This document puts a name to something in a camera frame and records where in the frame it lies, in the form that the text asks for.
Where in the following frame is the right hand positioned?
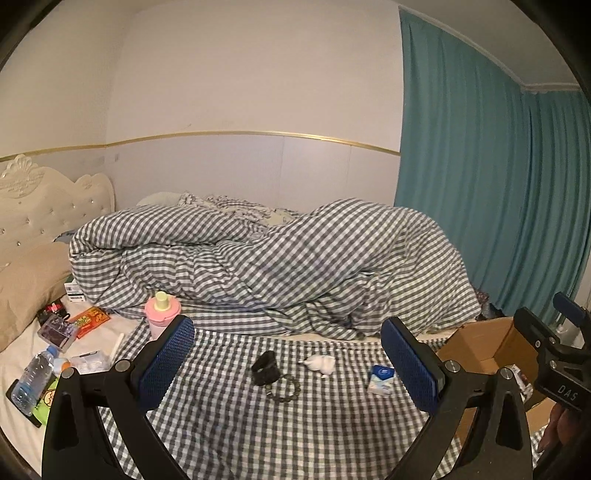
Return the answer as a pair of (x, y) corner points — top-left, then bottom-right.
(537, 403), (581, 453)

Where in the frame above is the olive bead bracelet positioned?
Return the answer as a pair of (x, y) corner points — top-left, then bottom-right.
(264, 374), (303, 406)

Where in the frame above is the cream tufted headboard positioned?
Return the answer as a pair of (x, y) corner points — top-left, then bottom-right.
(0, 154), (115, 269)

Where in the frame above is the black wristband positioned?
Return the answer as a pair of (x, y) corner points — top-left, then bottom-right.
(250, 350), (281, 386)

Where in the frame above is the red yellow candy pack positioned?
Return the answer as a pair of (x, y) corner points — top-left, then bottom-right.
(69, 306), (110, 339)

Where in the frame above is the checkered bed sheet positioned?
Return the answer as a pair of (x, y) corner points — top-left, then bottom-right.
(96, 317), (546, 480)

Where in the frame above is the green monkey snack pack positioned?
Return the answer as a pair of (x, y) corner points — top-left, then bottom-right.
(32, 375), (59, 426)

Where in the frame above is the clear water bottle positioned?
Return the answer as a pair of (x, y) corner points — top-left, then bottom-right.
(11, 345), (58, 416)

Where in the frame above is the teal curtain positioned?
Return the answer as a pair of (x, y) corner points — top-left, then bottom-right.
(396, 12), (590, 322)

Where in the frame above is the crumpled white tissue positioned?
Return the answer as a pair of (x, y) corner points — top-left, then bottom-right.
(300, 354), (336, 378)

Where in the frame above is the pink drink bottle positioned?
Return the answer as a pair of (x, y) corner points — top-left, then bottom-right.
(144, 291), (181, 340)

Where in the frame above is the floral tissue pack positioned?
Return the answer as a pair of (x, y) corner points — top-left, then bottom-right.
(506, 364), (534, 403)

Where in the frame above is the blue white tissue packet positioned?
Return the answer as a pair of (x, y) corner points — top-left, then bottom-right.
(367, 365), (396, 397)

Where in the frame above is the brown cardboard box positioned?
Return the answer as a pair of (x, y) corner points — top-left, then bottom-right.
(437, 317), (554, 445)

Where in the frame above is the grey checkered duvet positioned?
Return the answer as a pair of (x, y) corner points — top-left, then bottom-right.
(69, 194), (480, 340)

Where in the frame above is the floral bag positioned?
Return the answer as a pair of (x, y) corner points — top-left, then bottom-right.
(475, 289), (490, 320)

